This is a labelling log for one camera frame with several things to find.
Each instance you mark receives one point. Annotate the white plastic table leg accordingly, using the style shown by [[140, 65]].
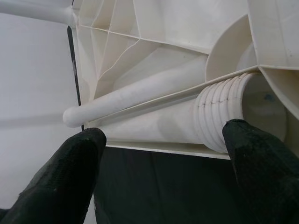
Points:
[[128, 95], [35, 10], [175, 123]]

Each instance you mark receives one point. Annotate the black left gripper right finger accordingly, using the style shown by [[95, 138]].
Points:
[[268, 177]]

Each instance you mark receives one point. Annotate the black tablecloth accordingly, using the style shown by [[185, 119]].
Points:
[[163, 191]]

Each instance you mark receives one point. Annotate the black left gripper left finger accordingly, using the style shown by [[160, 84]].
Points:
[[56, 182]]

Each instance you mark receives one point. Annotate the white plastic children table top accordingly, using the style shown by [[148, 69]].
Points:
[[175, 28]]

